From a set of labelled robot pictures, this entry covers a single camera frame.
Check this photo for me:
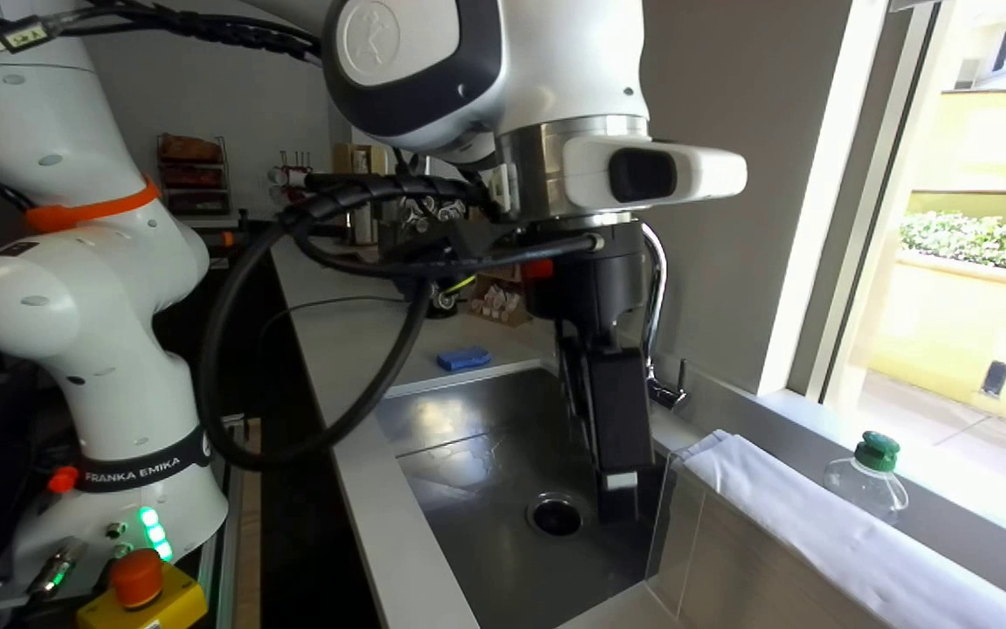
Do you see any blue sponge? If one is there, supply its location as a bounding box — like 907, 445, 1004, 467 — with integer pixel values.
435, 345, 493, 373

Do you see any wire rack shelf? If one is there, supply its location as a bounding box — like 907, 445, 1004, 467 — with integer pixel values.
155, 132, 234, 218

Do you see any yellow emergency stop button box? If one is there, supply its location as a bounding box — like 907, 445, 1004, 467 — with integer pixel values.
75, 548, 209, 629

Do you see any white cloth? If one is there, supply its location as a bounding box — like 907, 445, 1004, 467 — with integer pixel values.
672, 429, 1006, 629

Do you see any black cable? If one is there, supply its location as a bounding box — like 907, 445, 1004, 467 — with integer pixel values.
257, 295, 410, 352

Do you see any cardboard box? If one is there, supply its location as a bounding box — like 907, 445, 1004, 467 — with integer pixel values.
466, 273, 534, 329

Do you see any window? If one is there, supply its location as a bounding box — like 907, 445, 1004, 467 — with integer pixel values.
787, 0, 1006, 534

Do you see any chrome tap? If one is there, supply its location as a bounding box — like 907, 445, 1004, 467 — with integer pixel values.
638, 222, 692, 412

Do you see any steel sink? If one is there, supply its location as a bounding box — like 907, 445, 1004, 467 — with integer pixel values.
371, 360, 689, 614

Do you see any clear soap bottle green cap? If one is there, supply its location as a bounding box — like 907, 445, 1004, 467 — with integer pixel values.
823, 431, 911, 526

